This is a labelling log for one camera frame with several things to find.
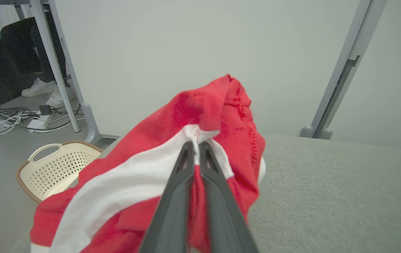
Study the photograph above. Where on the dark trouser legs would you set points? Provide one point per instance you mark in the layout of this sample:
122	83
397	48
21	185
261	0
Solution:
45	66

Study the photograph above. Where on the grey metal table leg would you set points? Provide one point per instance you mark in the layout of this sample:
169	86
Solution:
84	112

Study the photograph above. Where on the black chair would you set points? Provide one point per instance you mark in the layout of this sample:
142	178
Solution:
10	63

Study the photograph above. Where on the cream perforated laundry basket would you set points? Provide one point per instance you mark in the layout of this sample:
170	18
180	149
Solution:
56	168

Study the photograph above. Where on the grey metal table frame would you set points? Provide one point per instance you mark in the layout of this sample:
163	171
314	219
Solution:
51	59

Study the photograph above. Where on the red shorts with white stripes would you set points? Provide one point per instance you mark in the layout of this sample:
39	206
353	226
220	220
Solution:
186	112

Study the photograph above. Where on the white sneaker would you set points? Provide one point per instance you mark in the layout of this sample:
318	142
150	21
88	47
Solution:
58	100
37	89

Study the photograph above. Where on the grey partition base rail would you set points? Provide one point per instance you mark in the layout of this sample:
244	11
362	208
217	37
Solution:
109	136

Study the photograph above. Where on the grey partition post with feet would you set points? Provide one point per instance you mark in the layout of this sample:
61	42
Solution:
348	63

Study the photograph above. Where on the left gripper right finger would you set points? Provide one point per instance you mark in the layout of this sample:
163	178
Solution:
225	218

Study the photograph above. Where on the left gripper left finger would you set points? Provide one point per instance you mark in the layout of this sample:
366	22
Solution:
170	218

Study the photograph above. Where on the black power adapter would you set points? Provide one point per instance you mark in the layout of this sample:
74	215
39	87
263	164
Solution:
45	109

